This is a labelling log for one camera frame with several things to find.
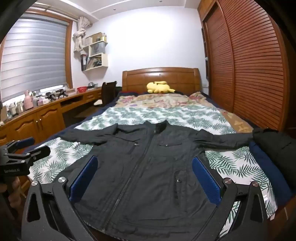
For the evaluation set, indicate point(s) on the navy folded garment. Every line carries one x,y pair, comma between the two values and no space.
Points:
266,166

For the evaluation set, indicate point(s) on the white wall shelf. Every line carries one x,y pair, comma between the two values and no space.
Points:
97,53

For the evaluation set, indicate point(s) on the yellow plush toy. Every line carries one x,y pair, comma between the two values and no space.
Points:
158,87

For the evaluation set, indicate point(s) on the grey metal pot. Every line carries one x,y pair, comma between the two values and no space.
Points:
91,85

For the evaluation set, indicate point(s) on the cluster of small bottles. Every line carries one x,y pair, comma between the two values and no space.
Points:
13,106

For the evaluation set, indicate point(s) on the dark wooden chair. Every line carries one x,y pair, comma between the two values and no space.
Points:
108,92

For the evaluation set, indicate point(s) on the beige tied curtain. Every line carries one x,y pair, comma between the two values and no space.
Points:
79,37

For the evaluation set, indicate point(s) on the bed with leaf-print sheet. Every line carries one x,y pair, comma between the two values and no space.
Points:
138,115

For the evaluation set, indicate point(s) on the grey window blind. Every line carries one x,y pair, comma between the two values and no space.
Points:
32,55

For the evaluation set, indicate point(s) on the wooden desk cabinet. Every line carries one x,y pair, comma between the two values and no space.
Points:
41,118

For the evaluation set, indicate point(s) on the pink bottle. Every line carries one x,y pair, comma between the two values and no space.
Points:
28,99

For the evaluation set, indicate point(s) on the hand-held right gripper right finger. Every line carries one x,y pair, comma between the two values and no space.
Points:
205,180

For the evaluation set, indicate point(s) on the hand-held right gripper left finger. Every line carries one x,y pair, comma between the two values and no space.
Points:
84,178

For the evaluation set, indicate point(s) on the wooden headboard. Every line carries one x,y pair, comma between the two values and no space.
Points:
161,76

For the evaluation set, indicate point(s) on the louvered wooden wardrobe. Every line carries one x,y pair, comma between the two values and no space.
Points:
249,69

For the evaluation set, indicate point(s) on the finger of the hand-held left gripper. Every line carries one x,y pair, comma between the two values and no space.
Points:
39,150
25,141

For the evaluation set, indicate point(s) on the black folded garment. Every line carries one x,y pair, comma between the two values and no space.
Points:
272,143

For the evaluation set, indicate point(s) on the floral quilt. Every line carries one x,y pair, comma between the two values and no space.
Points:
161,99

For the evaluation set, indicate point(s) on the black zip jacket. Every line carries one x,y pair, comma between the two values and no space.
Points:
143,162

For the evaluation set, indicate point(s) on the person's left hand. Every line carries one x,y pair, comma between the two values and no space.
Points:
15,187

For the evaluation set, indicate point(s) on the black metal stand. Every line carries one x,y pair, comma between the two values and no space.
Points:
55,93

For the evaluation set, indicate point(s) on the red basket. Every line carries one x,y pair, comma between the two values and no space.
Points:
81,89

